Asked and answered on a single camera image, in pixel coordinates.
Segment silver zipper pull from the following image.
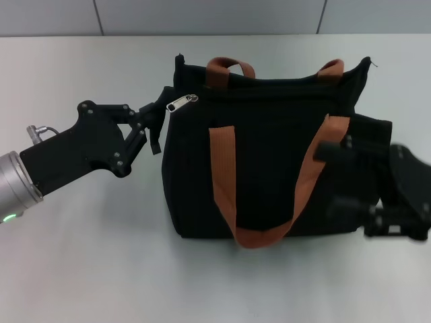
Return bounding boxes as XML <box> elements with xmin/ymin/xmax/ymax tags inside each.
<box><xmin>166</xmin><ymin>94</ymin><xmax>199</xmax><ymax>112</ymax></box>

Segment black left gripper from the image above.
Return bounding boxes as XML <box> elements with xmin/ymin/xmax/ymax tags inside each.
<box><xmin>19</xmin><ymin>99</ymin><xmax>162</xmax><ymax>196</ymax></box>

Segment black food bag brown straps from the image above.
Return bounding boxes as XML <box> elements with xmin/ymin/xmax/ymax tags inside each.
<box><xmin>160</xmin><ymin>52</ymin><xmax>393</xmax><ymax>250</ymax></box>

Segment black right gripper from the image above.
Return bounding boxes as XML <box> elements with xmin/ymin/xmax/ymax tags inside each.
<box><xmin>315</xmin><ymin>134</ymin><xmax>431</xmax><ymax>242</ymax></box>

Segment grey left gripper cable plug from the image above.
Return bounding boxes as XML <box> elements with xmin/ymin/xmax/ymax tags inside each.
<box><xmin>26</xmin><ymin>124</ymin><xmax>61</xmax><ymax>144</ymax></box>

